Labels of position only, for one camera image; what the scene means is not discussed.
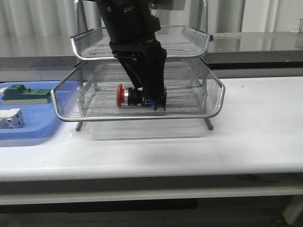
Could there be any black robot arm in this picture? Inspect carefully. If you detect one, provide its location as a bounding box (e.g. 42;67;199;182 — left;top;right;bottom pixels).
96;0;167;100

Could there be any white circuit breaker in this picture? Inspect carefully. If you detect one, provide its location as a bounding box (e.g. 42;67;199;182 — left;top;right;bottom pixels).
0;108;24;129

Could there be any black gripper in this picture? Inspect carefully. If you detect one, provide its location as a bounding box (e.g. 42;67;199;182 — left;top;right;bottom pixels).
109;35;167;100

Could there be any blue plastic tray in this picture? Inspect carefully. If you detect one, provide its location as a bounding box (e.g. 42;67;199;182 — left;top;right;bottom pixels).
0;80;79;141

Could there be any silver mesh rack frame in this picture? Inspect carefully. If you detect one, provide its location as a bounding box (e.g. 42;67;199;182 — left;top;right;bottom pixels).
72;0;214;131

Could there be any dark stone counter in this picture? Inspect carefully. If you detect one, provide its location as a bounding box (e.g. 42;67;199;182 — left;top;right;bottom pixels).
0;32;303;70

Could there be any white table leg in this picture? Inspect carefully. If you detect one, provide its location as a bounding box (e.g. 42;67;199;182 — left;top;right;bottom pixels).
283;195;303;225

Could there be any red emergency stop button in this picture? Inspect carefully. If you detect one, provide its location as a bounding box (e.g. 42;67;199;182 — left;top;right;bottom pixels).
116;84;167;111

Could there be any green knife switch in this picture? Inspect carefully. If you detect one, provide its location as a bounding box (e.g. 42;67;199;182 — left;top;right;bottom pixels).
2;84;51;105

